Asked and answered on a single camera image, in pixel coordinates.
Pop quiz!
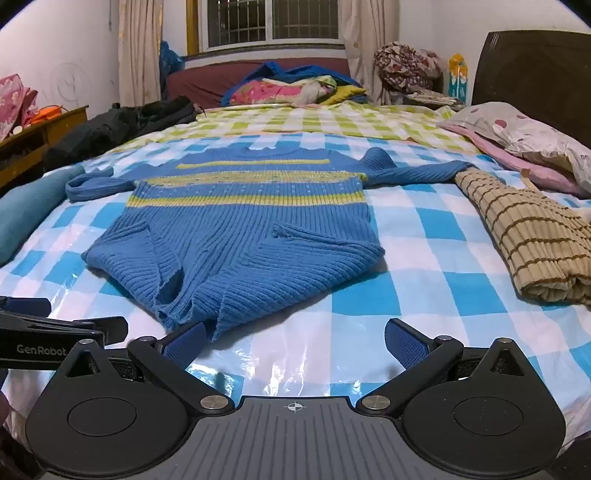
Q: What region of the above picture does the beige curtain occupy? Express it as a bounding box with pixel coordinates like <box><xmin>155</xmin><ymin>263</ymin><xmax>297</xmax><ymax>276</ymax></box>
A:
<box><xmin>117</xmin><ymin>0</ymin><xmax>164</xmax><ymax>107</ymax></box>
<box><xmin>339</xmin><ymin>0</ymin><xmax>393</xmax><ymax>104</ymax></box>

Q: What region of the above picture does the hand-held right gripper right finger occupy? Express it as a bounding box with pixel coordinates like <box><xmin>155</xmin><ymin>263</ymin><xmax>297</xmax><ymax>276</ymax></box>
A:
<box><xmin>355</xmin><ymin>318</ymin><xmax>539</xmax><ymax>414</ymax></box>

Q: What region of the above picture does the dark wooden headboard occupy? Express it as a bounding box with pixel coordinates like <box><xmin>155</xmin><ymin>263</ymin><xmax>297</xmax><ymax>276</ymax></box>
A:
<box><xmin>471</xmin><ymin>30</ymin><xmax>591</xmax><ymax>151</ymax></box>

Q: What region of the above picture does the green checkered sheet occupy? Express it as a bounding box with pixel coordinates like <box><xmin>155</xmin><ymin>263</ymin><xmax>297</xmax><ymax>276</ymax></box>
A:
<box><xmin>99</xmin><ymin>99</ymin><xmax>481</xmax><ymax>153</ymax></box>

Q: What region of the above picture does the black jacket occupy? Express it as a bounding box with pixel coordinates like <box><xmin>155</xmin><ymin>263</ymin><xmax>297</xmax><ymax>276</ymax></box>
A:
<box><xmin>44</xmin><ymin>97</ymin><xmax>199</xmax><ymax>171</ymax></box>

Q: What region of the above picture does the orange cloth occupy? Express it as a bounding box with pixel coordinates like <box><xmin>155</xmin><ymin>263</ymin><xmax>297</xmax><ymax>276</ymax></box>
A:
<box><xmin>23</xmin><ymin>105</ymin><xmax>63</xmax><ymax>126</ymax></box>

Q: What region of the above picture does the maroon floral cloth bundle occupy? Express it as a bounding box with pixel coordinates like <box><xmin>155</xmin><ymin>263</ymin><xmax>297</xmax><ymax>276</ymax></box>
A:
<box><xmin>374</xmin><ymin>41</ymin><xmax>444</xmax><ymax>104</ymax></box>

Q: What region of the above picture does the yellow-green cloth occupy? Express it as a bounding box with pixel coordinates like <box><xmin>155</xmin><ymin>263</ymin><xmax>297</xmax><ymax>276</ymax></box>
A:
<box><xmin>325</xmin><ymin>85</ymin><xmax>368</xmax><ymax>106</ymax></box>

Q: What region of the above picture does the pink pillow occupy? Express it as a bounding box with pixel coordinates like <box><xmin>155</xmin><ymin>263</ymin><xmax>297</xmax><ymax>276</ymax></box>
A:
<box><xmin>450</xmin><ymin>124</ymin><xmax>591</xmax><ymax>200</ymax></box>

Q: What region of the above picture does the white dotted pillow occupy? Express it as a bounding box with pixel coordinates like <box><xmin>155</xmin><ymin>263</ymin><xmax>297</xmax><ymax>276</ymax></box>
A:
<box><xmin>438</xmin><ymin>102</ymin><xmax>591</xmax><ymax>185</ymax></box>

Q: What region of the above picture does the blue patterned bag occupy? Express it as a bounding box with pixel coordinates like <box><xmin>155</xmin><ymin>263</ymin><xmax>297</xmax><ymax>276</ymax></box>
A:
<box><xmin>158</xmin><ymin>41</ymin><xmax>184</xmax><ymax>88</ymax></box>

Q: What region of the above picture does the stack of papers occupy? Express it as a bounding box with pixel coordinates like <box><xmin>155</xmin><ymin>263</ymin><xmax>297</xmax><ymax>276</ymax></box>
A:
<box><xmin>406</xmin><ymin>90</ymin><xmax>466</xmax><ymax>112</ymax></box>

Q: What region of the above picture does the pile of colourful bedding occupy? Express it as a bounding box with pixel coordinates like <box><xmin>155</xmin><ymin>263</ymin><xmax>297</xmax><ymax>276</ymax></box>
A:
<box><xmin>222</xmin><ymin>62</ymin><xmax>368</xmax><ymax>107</ymax></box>

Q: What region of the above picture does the maroon sofa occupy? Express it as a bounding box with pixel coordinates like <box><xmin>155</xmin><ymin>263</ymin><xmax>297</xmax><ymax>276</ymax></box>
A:
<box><xmin>165</xmin><ymin>58</ymin><xmax>352</xmax><ymax>109</ymax></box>

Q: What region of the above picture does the wooden desk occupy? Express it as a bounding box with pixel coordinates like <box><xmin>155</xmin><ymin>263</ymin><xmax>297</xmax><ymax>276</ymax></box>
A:
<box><xmin>0</xmin><ymin>105</ymin><xmax>89</xmax><ymax>190</ymax></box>

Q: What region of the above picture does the yellow and blue carton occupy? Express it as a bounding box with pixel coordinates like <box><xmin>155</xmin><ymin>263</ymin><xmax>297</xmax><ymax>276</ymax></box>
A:
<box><xmin>449</xmin><ymin>53</ymin><xmax>468</xmax><ymax>99</ymax></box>

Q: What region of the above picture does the blue striped knit sweater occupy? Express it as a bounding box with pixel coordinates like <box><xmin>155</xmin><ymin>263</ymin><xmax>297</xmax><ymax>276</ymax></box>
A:
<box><xmin>65</xmin><ymin>147</ymin><xmax>476</xmax><ymax>342</ymax></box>

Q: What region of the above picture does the barred window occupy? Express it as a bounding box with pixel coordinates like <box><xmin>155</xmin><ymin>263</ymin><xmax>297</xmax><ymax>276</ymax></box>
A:
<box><xmin>198</xmin><ymin>0</ymin><xmax>342</xmax><ymax>51</ymax></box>

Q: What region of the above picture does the teal folded garment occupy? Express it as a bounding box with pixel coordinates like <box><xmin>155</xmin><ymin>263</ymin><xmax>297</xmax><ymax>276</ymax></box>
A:
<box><xmin>0</xmin><ymin>173</ymin><xmax>88</xmax><ymax>268</ymax></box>

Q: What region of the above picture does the beige striped folded garment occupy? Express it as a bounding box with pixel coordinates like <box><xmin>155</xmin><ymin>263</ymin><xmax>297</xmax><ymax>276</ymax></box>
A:
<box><xmin>455</xmin><ymin>170</ymin><xmax>591</xmax><ymax>306</ymax></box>

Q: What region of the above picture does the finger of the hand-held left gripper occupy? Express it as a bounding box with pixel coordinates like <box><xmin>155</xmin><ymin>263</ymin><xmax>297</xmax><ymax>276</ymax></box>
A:
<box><xmin>0</xmin><ymin>298</ymin><xmax>51</xmax><ymax>319</ymax></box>
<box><xmin>0</xmin><ymin>311</ymin><xmax>129</xmax><ymax>347</ymax></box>

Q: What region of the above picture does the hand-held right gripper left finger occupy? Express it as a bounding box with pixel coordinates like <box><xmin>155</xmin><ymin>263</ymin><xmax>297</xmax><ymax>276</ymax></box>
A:
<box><xmin>55</xmin><ymin>320</ymin><xmax>236</xmax><ymax>414</ymax></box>

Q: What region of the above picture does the pink floral quilt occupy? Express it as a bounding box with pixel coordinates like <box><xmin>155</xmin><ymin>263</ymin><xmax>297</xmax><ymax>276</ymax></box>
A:
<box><xmin>228</xmin><ymin>76</ymin><xmax>338</xmax><ymax>108</ymax></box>

